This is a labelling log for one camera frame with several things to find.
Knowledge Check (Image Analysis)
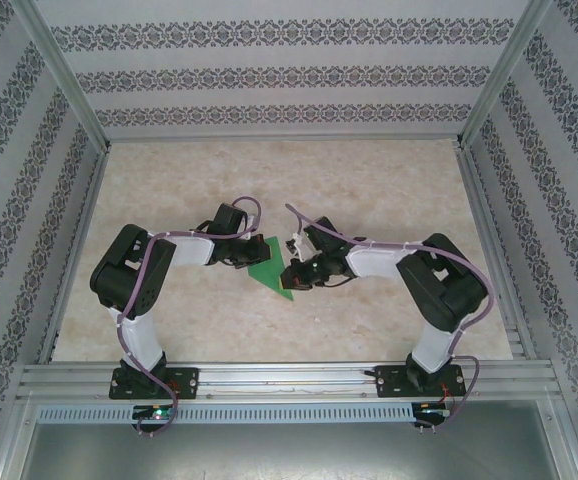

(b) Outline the green paper sheet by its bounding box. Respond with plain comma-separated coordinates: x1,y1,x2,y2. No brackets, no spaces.
246,235,296,302

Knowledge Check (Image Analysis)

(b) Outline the grey sheet metal panel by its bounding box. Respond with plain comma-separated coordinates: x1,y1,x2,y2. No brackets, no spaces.
16,422,565,480

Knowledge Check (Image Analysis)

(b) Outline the circuit board with green light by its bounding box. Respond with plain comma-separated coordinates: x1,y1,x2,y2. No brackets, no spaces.
132,405,176,421

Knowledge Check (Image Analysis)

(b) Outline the small circuit board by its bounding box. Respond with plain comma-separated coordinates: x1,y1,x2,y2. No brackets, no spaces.
416,402,453,419

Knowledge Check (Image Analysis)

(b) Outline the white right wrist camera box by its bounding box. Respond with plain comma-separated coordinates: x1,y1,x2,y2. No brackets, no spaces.
285,232,311,262

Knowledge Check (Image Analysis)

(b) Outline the long aluminium mounting rail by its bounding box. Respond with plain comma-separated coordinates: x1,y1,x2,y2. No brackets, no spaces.
16,357,563,401

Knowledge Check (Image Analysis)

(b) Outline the aluminium rail below patterned wall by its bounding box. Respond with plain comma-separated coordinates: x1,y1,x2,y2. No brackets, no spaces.
103,132,465,146

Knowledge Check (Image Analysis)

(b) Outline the grey slotted cable duct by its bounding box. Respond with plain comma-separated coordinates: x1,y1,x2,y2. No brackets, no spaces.
36,403,415,425

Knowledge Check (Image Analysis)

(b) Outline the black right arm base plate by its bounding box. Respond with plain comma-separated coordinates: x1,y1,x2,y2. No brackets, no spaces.
376,364,468,400

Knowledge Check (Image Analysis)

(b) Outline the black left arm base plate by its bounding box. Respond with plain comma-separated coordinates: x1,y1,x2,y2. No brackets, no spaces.
108,366,200,401

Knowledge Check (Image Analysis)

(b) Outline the aluminium side rail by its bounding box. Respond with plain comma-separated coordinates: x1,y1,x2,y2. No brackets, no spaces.
36,147,113,366
453,144,539,361

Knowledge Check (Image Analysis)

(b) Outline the aluminium frame post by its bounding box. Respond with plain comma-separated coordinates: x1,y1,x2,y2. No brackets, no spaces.
456,0,555,151
11,0,110,154

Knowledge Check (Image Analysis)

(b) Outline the aluminium frame strut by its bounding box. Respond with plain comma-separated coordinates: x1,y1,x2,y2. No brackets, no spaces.
0,392,40,480
538,397,578,480

